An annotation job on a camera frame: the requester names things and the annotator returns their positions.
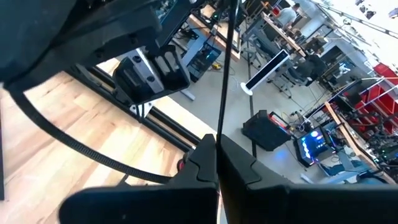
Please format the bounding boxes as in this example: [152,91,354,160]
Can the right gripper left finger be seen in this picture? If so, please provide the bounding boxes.
[58,133,218,224]

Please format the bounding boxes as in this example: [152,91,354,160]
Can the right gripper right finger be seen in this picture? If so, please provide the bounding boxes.
[216,134,398,224]

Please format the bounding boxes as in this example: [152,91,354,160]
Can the black zip tie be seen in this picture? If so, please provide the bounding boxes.
[216,0,239,147]

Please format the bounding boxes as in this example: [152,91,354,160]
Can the black computer case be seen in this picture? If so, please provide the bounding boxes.
[186,46,223,83]

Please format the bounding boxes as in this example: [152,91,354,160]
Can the computer case with blue light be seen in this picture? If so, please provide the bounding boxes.
[294,126,336,168]

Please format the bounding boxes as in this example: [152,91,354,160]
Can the wooden desk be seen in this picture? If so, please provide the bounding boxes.
[185,2,244,62]
[260,11,308,59]
[324,101,398,185]

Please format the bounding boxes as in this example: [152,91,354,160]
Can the black storage crate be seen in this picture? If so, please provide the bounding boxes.
[242,109,293,152]

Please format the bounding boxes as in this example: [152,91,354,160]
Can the white tower fan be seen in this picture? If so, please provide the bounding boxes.
[239,49,290,96]

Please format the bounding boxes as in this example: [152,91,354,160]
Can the red storage bins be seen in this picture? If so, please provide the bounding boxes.
[341,62,398,134]

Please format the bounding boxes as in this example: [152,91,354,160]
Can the person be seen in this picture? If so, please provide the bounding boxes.
[275,2,302,30]

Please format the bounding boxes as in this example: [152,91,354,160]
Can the black aluminium table frame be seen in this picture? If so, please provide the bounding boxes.
[65,63,205,154]

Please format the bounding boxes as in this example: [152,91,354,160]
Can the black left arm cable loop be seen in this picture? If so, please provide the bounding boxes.
[4,82,174,185]

